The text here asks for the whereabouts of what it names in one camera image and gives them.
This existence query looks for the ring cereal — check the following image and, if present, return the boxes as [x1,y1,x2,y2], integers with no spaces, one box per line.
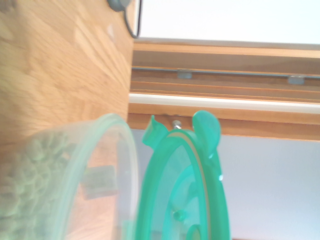
[0,131,84,240]

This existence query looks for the clear plastic food container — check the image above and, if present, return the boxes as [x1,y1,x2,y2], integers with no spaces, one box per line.
[0,112,140,240]

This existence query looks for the grey metal rail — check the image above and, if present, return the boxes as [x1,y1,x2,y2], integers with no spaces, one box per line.
[131,66,320,85]

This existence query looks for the thin dark power cord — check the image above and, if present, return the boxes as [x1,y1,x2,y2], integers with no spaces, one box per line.
[123,0,144,40]

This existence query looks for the small metal cabinet knob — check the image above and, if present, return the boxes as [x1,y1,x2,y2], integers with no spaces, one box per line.
[170,119,184,131]

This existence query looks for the green plastic container lid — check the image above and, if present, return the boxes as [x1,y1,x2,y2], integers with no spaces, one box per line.
[136,109,232,240]

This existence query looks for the black round base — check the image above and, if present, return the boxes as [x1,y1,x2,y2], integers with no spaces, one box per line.
[106,0,132,13]

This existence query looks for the wooden furniture panel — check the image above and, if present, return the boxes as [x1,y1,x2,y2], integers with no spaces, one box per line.
[127,37,320,137]

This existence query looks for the white trim bar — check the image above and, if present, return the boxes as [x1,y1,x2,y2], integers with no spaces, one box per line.
[128,92,320,116]

